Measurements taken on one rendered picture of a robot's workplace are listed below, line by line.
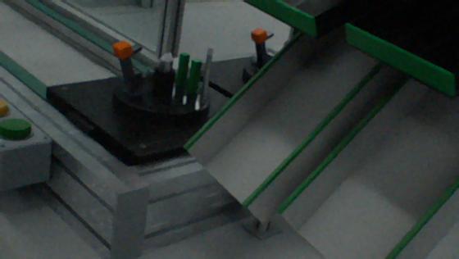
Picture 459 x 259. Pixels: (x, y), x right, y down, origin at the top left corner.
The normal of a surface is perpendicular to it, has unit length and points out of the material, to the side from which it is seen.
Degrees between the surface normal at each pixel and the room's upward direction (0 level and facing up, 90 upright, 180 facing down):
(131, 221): 90
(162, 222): 90
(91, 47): 90
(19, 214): 0
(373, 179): 45
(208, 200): 90
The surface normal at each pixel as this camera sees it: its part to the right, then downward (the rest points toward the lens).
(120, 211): 0.69, 0.37
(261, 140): -0.45, -0.60
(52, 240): 0.17, -0.92
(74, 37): -0.70, 0.14
